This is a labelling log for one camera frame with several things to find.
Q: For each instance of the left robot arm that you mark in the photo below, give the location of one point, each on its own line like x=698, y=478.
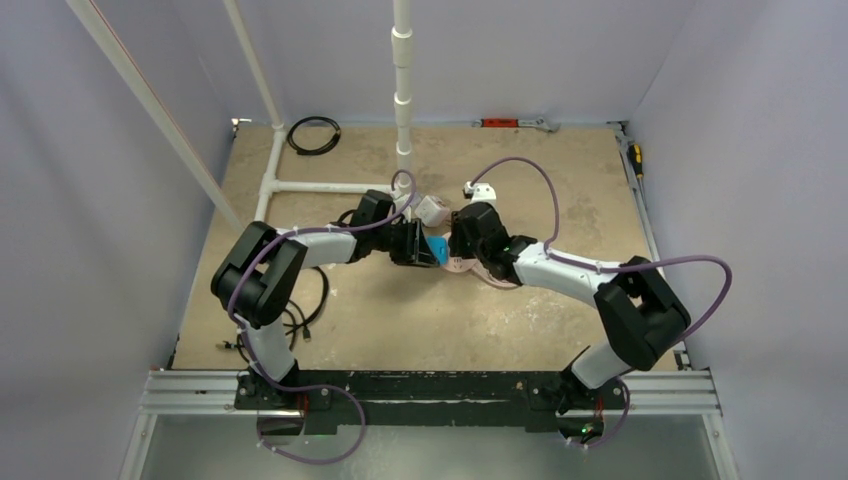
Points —
x=255, y=281

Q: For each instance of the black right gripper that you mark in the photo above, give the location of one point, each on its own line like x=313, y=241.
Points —
x=460, y=237

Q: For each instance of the white tiger cube socket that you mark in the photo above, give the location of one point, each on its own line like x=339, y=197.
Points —
x=432, y=211

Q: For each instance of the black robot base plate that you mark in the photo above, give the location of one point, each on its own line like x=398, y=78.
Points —
x=536, y=401

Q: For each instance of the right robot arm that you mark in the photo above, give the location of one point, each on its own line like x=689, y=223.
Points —
x=641, y=315

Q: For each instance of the red handled adjustable wrench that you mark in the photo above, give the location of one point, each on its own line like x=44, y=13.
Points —
x=539, y=123

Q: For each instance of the aluminium front frame rail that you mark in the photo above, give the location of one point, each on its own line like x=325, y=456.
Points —
x=189, y=392

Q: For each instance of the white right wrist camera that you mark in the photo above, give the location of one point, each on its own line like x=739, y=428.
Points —
x=479, y=192

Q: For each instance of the white PVC pipe frame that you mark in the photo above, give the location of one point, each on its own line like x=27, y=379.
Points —
x=98, y=27

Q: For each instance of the blue square adapter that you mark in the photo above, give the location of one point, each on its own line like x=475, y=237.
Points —
x=439, y=247

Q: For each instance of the yellow black screwdriver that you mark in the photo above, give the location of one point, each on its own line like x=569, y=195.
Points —
x=636, y=160

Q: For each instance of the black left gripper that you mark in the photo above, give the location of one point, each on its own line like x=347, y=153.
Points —
x=414, y=252

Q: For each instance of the aluminium table edge rail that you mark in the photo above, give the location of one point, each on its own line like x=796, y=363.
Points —
x=636, y=186

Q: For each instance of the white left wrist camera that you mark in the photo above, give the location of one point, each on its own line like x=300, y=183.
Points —
x=401, y=199

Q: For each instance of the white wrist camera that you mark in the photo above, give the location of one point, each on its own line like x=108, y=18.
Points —
x=479, y=192
x=401, y=199

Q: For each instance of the pink round socket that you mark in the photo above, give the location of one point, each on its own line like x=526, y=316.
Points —
x=458, y=265

